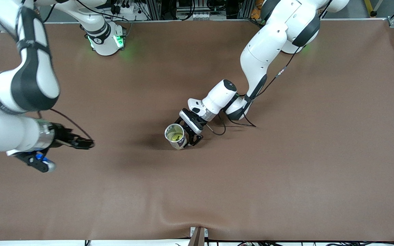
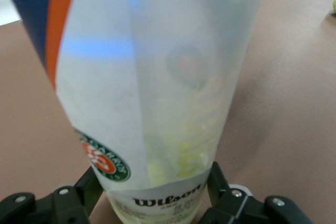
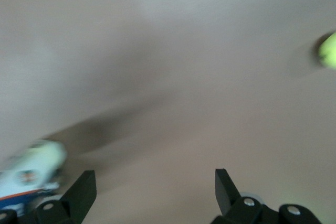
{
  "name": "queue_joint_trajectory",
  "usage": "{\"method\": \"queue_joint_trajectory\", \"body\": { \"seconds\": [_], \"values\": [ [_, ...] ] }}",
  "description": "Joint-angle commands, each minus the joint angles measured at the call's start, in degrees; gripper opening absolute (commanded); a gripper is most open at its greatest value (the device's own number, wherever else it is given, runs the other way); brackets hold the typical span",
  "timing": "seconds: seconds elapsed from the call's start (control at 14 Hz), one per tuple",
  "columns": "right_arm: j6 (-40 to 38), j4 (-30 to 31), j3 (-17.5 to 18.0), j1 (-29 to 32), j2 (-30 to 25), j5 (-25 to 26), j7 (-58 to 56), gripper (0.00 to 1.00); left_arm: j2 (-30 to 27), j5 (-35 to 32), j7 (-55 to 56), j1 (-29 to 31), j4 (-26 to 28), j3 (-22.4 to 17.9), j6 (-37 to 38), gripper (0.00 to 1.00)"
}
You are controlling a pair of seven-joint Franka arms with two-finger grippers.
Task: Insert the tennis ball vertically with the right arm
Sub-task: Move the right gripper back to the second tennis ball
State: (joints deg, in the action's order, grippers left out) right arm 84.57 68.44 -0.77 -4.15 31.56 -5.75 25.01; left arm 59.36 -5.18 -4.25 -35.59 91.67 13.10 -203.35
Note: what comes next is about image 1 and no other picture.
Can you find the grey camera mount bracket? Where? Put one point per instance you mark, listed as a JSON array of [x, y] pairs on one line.
[[198, 237]]

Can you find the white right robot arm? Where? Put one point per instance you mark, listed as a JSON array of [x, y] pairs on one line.
[[33, 51]]

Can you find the white terminal block row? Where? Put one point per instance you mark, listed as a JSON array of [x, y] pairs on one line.
[[200, 15]]

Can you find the white power strip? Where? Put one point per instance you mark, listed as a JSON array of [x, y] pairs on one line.
[[125, 9]]

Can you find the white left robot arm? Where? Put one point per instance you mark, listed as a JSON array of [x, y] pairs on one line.
[[262, 54]]

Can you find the clear Wilson tennis ball can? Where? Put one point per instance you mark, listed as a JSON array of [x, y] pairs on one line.
[[168, 135]]

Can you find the brown table mat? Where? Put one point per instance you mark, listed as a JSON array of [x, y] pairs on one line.
[[197, 188]]

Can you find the pile of orange round items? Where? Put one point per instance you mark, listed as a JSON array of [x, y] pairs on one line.
[[258, 12]]

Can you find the yellow pole black base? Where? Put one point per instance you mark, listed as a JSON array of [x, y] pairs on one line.
[[368, 5]]

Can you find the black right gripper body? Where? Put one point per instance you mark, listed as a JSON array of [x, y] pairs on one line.
[[61, 136]]

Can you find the yellow tennis ball black logo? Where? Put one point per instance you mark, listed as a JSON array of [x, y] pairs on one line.
[[176, 137]]

